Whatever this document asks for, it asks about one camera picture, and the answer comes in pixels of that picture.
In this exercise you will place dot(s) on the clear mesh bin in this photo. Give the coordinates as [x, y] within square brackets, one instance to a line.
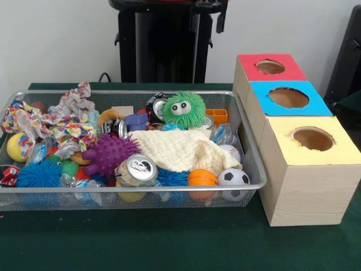
[256, 169]

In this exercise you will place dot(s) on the wooden box with three holes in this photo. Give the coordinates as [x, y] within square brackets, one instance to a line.
[304, 192]

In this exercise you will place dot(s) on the cream knitted cloth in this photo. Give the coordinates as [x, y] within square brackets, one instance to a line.
[175, 149]

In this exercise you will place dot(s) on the green fuzzy toy with eyes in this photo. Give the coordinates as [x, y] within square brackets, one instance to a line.
[183, 118]

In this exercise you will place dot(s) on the orange toy block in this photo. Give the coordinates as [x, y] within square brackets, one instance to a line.
[217, 116]

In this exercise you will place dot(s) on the small orange basketball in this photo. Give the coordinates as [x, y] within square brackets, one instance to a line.
[201, 178]

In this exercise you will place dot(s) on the crushed silver can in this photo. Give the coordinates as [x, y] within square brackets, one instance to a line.
[138, 169]

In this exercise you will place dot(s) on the small soccer ball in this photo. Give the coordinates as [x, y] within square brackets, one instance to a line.
[233, 178]

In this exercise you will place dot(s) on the purple spiky ball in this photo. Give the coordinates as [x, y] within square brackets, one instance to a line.
[108, 155]

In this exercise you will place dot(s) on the colourful patterned cloth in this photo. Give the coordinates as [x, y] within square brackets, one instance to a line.
[67, 127]

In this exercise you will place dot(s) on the blue spiky ball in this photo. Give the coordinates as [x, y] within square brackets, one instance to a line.
[38, 175]

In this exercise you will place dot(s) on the yellow ball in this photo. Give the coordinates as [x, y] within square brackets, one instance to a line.
[14, 148]

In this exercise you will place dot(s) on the black chair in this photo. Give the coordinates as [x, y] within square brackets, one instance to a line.
[350, 62]

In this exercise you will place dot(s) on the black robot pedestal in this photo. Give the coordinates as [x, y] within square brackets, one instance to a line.
[163, 45]

